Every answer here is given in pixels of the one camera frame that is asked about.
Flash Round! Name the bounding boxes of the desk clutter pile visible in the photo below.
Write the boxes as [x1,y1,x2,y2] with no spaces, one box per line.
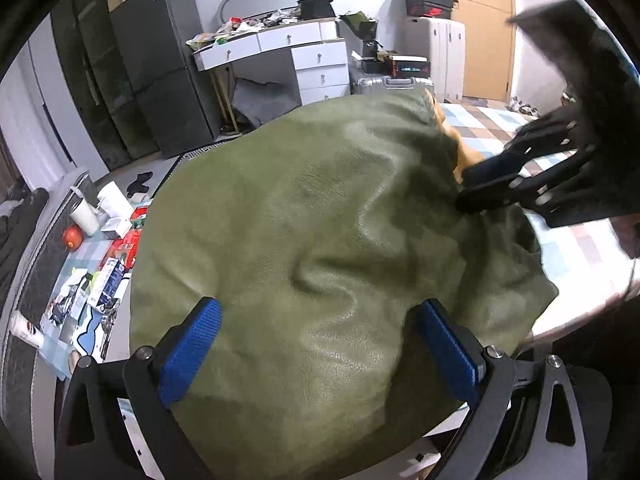
[186,7,303,53]

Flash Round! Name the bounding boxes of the green and yellow jacket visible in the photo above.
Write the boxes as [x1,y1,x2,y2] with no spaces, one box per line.
[127,87,558,480]

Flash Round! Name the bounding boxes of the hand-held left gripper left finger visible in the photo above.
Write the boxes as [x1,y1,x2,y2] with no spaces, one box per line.
[54,296,223,480]

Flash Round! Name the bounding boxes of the person's right hand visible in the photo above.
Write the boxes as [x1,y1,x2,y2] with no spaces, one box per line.
[617,212,640,261]

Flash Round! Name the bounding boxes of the grey cloth heap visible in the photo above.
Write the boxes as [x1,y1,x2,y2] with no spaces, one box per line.
[232,78,303,128]

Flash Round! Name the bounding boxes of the cluster of loose shoes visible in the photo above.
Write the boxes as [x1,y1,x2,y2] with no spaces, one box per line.
[505,96,541,118]

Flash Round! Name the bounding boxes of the scattered small packets pile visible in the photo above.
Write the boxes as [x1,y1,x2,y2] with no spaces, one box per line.
[37,200,151,381]

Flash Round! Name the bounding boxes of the black printed box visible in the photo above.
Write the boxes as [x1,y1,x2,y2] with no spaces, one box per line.
[385,55,431,78]

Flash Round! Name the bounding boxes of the bouquet in black wrap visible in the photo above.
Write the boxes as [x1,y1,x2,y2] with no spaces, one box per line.
[340,10,379,56]

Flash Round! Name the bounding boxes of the white desk with drawers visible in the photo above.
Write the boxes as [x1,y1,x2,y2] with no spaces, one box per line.
[194,17,351,106]

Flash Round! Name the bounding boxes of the white tube bottle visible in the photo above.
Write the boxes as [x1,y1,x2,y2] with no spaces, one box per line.
[10,310,45,351]

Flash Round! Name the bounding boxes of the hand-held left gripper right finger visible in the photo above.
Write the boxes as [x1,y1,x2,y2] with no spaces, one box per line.
[415,298,588,480]

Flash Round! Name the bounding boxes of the black socks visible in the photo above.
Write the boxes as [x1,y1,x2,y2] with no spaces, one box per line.
[125,172,153,198]

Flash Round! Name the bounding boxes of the blue brown checked blanket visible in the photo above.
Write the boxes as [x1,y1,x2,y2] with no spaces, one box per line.
[437,100,640,341]

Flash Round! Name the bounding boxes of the red and black shoe box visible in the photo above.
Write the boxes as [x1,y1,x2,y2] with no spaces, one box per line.
[406,1,458,20]

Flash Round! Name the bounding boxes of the dark grey fridge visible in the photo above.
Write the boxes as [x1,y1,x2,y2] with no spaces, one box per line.
[110,0,223,158]

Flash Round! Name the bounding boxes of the black bordered rug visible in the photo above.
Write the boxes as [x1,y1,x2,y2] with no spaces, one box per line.
[150,140,236,201]

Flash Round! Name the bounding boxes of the white tumbler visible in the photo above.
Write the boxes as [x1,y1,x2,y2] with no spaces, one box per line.
[69,186,101,236]

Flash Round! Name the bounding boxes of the wooden door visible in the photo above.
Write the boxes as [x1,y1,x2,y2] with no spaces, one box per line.
[435,0,517,102]

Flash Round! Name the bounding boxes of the dark glass wardrobe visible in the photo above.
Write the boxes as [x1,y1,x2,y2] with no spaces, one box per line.
[50,0,146,171]

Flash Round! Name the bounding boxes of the silver suitcase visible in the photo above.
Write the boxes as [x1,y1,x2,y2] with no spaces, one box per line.
[348,65,435,98]

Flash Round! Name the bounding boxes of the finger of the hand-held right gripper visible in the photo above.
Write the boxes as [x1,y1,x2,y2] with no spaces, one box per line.
[460,107,580,187]
[455,147,600,214]

